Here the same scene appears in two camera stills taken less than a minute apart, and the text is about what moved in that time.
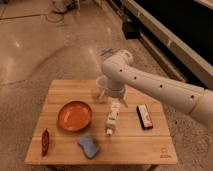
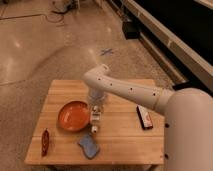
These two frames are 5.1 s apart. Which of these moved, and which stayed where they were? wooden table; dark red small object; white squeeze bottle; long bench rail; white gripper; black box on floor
Moved: white squeeze bottle; white gripper
Stayed: wooden table; long bench rail; dark red small object; black box on floor
